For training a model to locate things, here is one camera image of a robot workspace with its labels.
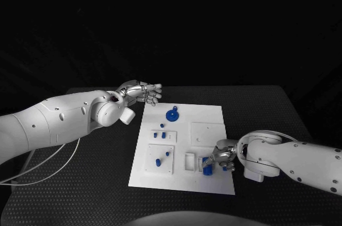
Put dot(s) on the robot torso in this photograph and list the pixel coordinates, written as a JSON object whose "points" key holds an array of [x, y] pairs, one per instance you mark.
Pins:
{"points": [[192, 219]]}

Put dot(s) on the white task board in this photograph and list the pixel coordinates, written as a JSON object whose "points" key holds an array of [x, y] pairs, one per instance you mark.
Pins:
{"points": [[182, 146]]}

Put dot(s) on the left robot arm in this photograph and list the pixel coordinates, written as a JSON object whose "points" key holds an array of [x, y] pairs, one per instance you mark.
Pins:
{"points": [[54, 122]]}

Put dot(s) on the blue gear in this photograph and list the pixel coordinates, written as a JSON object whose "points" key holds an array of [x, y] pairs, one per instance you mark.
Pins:
{"points": [[172, 115]]}

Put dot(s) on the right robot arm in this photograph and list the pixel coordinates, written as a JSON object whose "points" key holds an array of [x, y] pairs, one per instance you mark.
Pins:
{"points": [[293, 155]]}

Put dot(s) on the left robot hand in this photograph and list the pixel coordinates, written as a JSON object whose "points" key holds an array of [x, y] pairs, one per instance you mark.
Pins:
{"points": [[139, 91]]}

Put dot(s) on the long blue cylinder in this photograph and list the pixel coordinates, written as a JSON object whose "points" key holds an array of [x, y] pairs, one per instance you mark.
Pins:
{"points": [[207, 170]]}

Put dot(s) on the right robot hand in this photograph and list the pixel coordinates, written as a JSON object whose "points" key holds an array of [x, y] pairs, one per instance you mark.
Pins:
{"points": [[223, 154]]}

